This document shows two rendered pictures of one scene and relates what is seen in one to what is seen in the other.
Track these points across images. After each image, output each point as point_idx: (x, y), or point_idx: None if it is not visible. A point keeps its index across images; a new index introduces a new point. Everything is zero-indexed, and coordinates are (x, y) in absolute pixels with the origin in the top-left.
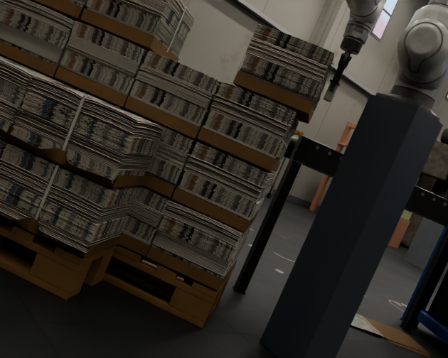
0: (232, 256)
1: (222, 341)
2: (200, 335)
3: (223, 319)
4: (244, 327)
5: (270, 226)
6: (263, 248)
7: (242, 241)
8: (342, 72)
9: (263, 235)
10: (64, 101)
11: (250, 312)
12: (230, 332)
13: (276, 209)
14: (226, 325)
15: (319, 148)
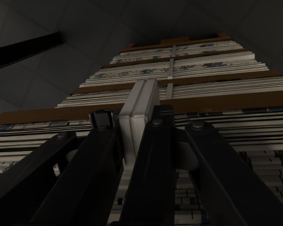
0: (227, 45)
1: (229, 7)
2: (241, 27)
3: (171, 24)
4: (165, 2)
5: (14, 49)
6: (30, 40)
7: (169, 53)
8: (243, 162)
9: (25, 51)
10: None
11: (107, 9)
12: (198, 8)
13: None
14: (185, 17)
15: None
